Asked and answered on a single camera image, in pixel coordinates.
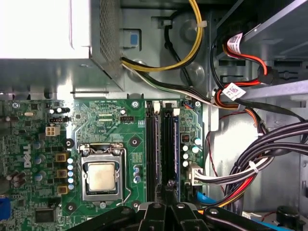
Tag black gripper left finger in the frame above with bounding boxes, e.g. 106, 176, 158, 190
84, 180, 173, 231

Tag grey metal drive cage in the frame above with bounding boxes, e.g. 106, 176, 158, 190
211, 0, 308, 102

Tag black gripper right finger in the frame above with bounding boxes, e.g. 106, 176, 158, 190
172, 181, 268, 231

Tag blue grey release latch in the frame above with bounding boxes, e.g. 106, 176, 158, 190
121, 28, 141, 49

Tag wire socket locking lever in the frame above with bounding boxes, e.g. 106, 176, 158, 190
116, 147, 132, 206

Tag grey power supply unit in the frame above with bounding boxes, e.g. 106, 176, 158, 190
0, 0, 125, 91

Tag green motherboard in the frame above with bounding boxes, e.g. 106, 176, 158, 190
0, 99, 205, 231

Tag black RAM slot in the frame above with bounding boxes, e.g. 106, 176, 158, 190
145, 100, 156, 203
161, 102, 173, 191

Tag blue ribbon cable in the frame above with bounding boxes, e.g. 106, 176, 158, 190
243, 215, 280, 231

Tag yellow wire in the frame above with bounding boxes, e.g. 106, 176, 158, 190
121, 0, 204, 72

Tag silver CPU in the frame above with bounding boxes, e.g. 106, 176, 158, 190
87, 162, 116, 192

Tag orange red wire bundle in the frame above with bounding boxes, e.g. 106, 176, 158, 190
197, 175, 256, 215

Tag white power connector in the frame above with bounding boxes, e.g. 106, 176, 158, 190
188, 161, 205, 186

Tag blue flat data cable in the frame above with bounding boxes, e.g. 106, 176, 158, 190
196, 191, 218, 210

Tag red orange power wires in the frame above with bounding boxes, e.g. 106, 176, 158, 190
211, 33, 275, 135

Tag metal CPU socket cover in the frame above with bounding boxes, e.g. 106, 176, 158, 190
79, 143, 124, 202

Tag black cable bundle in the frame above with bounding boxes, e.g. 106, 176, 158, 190
225, 119, 308, 200

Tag black PC case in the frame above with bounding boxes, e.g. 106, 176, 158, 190
0, 0, 308, 231

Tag black white wire bundle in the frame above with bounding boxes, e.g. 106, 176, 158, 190
121, 63, 218, 108

